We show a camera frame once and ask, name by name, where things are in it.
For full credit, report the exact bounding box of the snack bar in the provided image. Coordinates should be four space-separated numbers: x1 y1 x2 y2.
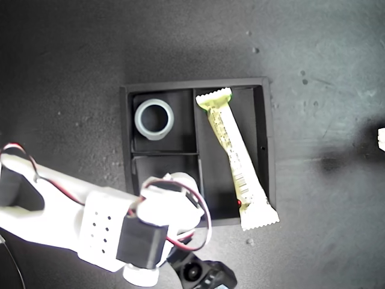
195 87 281 232

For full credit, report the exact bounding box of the red white servo wire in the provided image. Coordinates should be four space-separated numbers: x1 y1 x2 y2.
0 142 87 207
128 176 213 252

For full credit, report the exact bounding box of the black tray with wells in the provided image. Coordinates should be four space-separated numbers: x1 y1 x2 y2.
119 76 277 229

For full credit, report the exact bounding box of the thin grey cable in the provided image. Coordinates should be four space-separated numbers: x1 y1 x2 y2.
0 234 27 289

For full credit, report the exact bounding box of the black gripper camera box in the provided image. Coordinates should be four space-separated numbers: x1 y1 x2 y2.
167 250 238 289

